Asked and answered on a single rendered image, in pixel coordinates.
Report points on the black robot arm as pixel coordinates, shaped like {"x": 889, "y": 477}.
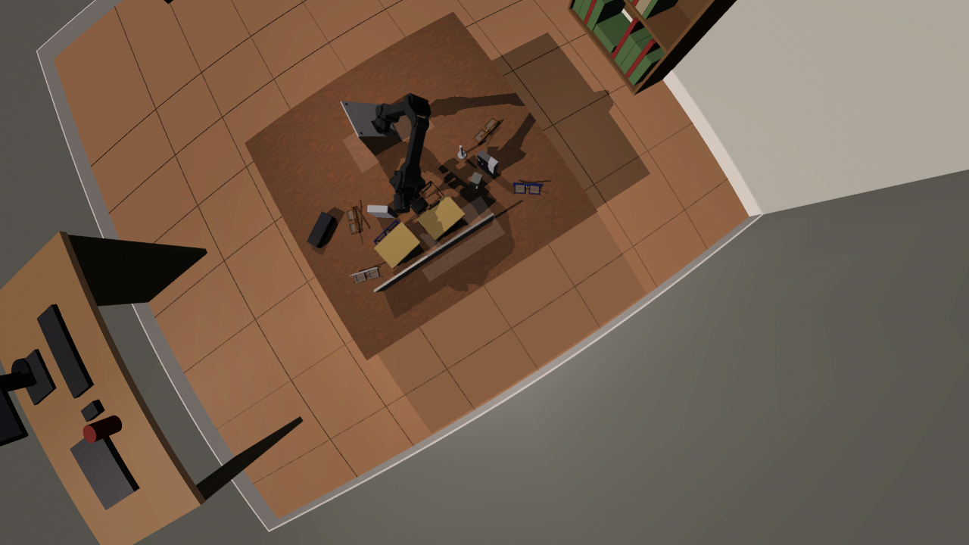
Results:
{"x": 409, "y": 174}

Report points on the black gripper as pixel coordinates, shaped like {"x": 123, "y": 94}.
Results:
{"x": 418, "y": 205}

